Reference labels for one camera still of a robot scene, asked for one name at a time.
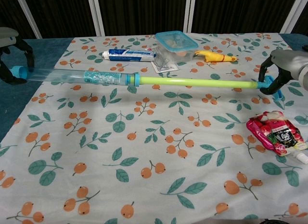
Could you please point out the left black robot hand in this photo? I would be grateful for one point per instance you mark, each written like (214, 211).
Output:
(7, 72)

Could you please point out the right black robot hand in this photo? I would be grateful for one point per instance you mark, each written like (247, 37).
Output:
(276, 65)

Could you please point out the long water squirter toy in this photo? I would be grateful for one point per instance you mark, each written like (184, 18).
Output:
(149, 80)

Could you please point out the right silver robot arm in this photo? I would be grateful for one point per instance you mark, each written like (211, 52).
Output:
(303, 75)

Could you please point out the yellow rubber chicken toy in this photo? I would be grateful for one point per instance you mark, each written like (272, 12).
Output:
(214, 57)

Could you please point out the pink drink pouch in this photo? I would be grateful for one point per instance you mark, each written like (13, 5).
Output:
(276, 135)

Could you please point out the clear container with blue lid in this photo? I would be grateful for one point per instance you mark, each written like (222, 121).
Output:
(175, 44)

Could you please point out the clear plastic bag with card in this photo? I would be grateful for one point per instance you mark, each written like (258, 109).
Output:
(164, 63)

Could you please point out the white blue toothpaste tube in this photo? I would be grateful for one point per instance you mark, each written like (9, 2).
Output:
(128, 55)

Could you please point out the floral fruit print tablecloth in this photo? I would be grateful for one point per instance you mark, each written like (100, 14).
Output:
(149, 147)

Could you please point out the dark folding screen with white frame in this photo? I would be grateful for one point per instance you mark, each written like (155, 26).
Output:
(154, 12)

